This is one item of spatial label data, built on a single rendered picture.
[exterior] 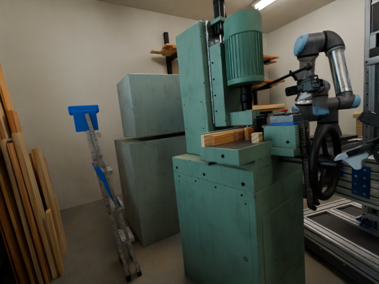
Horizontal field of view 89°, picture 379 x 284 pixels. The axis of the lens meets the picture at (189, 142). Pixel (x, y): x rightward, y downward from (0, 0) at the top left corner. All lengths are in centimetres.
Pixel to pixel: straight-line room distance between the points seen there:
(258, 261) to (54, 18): 320
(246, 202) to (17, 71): 285
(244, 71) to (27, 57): 265
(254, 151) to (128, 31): 289
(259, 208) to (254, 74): 58
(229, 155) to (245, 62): 45
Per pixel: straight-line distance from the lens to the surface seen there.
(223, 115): 104
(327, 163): 78
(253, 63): 98
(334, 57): 145
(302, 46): 142
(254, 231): 90
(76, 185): 307
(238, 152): 71
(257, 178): 83
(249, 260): 100
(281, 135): 88
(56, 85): 303
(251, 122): 98
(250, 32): 102
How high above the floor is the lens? 103
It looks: 7 degrees down
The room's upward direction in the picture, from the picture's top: 6 degrees counter-clockwise
